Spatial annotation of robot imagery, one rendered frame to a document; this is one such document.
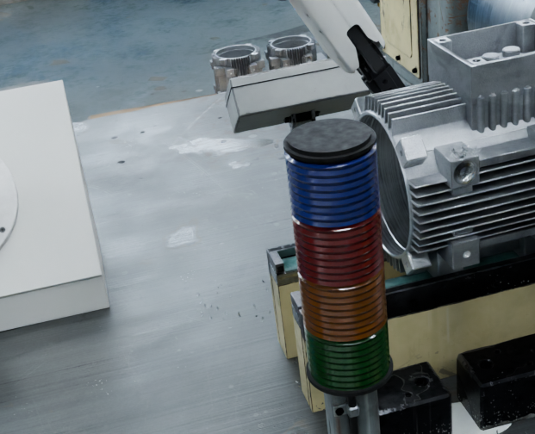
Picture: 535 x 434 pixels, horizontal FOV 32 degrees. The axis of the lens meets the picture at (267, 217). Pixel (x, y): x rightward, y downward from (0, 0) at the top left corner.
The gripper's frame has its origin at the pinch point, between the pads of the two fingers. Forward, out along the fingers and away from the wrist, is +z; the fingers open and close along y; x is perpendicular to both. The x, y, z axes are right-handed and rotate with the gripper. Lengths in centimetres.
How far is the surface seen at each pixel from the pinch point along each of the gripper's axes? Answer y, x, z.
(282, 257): -0.3, -20.7, 9.2
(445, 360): 13.0, -13.3, 24.2
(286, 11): -413, 24, 141
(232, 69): -242, -17, 81
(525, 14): -17.3, 21.5, 13.9
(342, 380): 38.5, -18.6, -4.0
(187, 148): -64, -28, 19
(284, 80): -14.4, -7.8, -1.4
